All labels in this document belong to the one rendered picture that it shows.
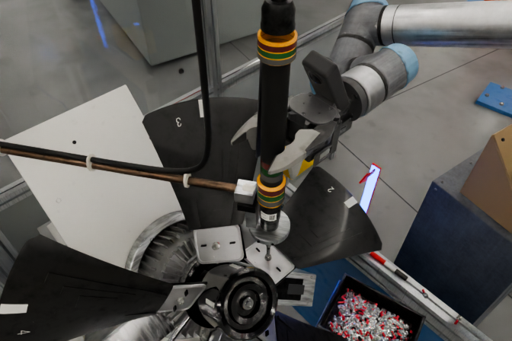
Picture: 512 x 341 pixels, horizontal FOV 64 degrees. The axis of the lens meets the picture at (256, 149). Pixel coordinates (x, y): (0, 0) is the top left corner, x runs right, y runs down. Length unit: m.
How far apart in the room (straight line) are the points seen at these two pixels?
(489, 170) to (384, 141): 1.71
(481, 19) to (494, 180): 0.52
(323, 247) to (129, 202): 0.41
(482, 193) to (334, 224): 0.48
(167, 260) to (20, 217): 0.66
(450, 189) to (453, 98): 2.16
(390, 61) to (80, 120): 0.60
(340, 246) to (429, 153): 2.05
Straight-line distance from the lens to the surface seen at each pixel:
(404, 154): 2.79
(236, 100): 0.74
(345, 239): 0.88
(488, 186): 1.20
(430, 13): 0.79
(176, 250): 0.83
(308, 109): 0.59
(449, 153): 2.91
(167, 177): 0.67
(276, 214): 0.65
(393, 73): 0.70
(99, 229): 0.90
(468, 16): 0.77
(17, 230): 1.42
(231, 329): 0.72
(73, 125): 0.89
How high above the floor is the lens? 1.88
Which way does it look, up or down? 45 degrees down
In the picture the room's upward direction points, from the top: straight up
